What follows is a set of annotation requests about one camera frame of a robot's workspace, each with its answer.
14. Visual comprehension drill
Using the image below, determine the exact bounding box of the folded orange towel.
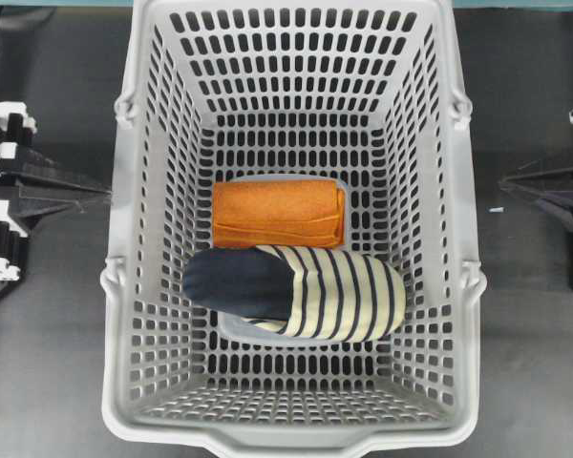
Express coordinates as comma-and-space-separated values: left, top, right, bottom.
212, 179, 346, 248

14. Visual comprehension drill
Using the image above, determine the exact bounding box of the grey plastic shopping basket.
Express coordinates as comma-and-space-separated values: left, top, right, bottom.
100, 1, 487, 457

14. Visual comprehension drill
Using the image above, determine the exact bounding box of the striped cream navy slipper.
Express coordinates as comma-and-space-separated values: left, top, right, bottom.
183, 245, 407, 344

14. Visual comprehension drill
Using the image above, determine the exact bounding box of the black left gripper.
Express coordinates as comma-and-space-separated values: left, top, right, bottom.
0, 101, 111, 281

